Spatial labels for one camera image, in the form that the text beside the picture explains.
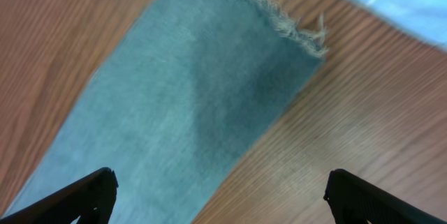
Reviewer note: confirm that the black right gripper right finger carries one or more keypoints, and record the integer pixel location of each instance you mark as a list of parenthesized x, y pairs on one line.
[(354, 200)]

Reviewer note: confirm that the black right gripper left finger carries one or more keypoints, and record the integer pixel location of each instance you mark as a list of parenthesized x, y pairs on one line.
[(89, 200)]

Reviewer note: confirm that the blue denim jeans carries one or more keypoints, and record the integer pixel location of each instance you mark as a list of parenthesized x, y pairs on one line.
[(188, 90)]

